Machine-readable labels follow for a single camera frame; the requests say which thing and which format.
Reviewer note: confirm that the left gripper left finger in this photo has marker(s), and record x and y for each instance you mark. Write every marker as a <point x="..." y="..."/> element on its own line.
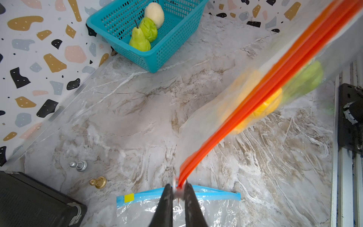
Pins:
<point x="163" y="216"/>

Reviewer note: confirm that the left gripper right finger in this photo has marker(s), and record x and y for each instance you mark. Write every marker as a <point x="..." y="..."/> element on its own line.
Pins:
<point x="193" y="214"/>

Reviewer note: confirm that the green pear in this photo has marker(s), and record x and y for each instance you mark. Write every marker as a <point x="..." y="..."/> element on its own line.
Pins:
<point x="138" y="39"/>

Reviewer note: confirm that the green lime fruit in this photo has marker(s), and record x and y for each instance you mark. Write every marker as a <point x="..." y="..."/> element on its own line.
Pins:
<point x="303" y="82"/>

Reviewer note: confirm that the green apple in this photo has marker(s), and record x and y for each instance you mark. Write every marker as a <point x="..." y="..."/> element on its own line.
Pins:
<point x="149" y="29"/>

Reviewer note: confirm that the beige round fruit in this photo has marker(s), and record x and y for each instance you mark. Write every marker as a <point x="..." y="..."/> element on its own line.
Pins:
<point x="155" y="12"/>

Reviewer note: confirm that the clear red zip-top bag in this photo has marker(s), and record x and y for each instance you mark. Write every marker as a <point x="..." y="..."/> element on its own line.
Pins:
<point x="330" y="32"/>

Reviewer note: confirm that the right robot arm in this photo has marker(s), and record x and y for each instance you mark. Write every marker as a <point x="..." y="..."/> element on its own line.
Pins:
<point x="350" y="118"/>

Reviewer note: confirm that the silver small bell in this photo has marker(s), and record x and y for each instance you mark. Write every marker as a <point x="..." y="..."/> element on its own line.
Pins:
<point x="80" y="166"/>

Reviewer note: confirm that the black briefcase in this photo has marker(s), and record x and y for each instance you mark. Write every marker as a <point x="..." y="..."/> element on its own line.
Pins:
<point x="26" y="202"/>

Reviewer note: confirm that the teal plastic basket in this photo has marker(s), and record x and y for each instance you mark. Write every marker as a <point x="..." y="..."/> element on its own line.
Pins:
<point x="115" y="22"/>

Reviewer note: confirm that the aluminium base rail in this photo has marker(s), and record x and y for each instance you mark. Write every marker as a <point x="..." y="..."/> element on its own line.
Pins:
<point x="347" y="168"/>

